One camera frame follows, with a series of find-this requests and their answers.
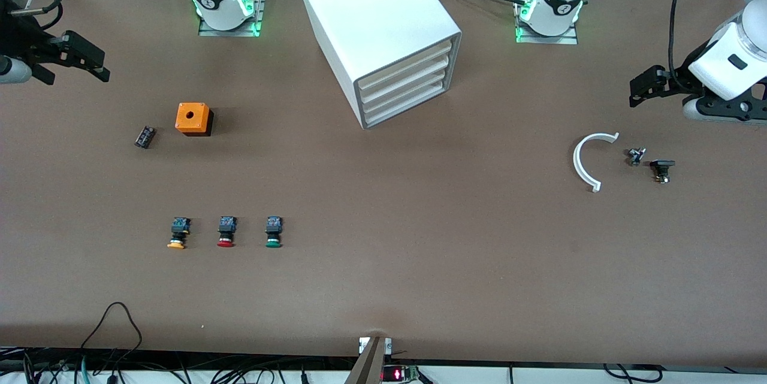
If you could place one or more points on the small black part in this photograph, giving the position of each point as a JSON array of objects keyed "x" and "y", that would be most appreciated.
[{"x": 661, "y": 168}]

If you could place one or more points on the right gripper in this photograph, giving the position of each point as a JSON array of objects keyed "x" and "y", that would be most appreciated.
[{"x": 23, "y": 41}]

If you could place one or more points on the small metal part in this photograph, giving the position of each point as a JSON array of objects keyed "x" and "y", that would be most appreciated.
[{"x": 636, "y": 156}]

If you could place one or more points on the green push button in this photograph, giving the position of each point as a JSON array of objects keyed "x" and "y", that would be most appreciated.
[{"x": 274, "y": 232}]

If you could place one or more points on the small red-lit device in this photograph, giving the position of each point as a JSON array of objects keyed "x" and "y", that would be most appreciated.
[{"x": 398, "y": 374}]

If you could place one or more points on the white curved plastic arc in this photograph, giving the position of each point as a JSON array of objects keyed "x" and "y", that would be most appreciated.
[{"x": 576, "y": 161}]

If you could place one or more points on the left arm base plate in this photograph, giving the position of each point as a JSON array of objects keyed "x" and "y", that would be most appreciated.
[{"x": 563, "y": 40}]

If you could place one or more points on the yellow push button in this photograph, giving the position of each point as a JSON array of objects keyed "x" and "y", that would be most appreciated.
[{"x": 178, "y": 233}]

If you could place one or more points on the black left camera bracket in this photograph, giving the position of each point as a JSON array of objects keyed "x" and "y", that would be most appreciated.
[{"x": 743, "y": 105}]

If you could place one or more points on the orange box with hole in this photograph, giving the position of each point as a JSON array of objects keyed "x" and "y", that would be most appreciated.
[{"x": 193, "y": 115}]

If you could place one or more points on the white drawer cabinet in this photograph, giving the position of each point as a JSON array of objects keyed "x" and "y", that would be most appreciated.
[{"x": 371, "y": 6}]

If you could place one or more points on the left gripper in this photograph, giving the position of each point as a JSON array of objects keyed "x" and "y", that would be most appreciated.
[{"x": 678, "y": 84}]

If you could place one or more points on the white drawer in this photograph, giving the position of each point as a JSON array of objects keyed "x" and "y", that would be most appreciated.
[
  {"x": 383, "y": 75},
  {"x": 383, "y": 88},
  {"x": 383, "y": 111},
  {"x": 383, "y": 100}
]

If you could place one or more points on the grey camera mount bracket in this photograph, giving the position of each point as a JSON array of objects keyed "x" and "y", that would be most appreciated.
[{"x": 373, "y": 363}]

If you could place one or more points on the small black contact block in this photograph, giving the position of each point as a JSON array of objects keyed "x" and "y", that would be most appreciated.
[{"x": 145, "y": 136}]

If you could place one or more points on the red push button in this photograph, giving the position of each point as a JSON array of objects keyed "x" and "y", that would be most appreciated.
[{"x": 226, "y": 232}]

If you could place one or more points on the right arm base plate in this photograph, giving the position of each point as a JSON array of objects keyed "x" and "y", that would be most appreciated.
[{"x": 210, "y": 32}]

